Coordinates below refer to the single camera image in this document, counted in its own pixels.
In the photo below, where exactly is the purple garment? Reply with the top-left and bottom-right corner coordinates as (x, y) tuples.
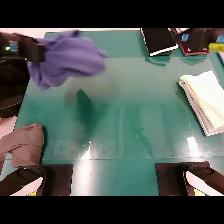
(27, 29), (108, 91)

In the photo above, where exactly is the white garment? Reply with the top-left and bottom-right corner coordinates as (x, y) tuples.
(178, 69), (224, 137)

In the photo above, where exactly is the brown garment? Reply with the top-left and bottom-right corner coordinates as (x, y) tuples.
(0, 123), (46, 175)

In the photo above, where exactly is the black garment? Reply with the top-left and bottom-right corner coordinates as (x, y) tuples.
(140, 28), (180, 57)

